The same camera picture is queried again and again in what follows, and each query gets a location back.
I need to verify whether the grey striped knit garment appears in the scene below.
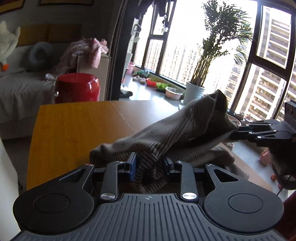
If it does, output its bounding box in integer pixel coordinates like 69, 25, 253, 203
89, 90, 249, 193

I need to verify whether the pink clothes pile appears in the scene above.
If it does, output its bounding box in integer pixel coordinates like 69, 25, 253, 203
53, 38, 109, 78

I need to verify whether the metal bowl planter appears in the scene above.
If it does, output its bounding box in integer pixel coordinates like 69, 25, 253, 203
165, 87, 183, 100

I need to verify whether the pink plastic basin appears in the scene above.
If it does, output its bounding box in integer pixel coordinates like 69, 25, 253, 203
126, 61, 135, 75

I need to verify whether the red round stool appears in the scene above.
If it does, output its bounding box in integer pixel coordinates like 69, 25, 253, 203
54, 73, 100, 104

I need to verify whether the potted bamboo plant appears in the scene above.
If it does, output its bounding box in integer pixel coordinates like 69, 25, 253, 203
183, 1, 253, 105

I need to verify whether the beige armchair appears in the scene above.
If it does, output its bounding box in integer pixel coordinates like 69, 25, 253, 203
77, 54, 111, 101

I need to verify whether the grey covered sofa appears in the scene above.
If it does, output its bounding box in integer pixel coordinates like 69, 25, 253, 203
1, 45, 56, 140

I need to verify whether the white floor cleaner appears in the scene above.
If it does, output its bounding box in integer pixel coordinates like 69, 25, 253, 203
119, 19, 141, 98

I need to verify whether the grey neck pillow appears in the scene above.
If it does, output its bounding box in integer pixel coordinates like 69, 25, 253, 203
26, 42, 53, 72

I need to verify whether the dark curtain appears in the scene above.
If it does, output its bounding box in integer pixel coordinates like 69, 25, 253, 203
105, 1, 139, 100

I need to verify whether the white plush goose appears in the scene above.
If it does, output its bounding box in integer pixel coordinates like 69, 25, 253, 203
0, 21, 21, 72

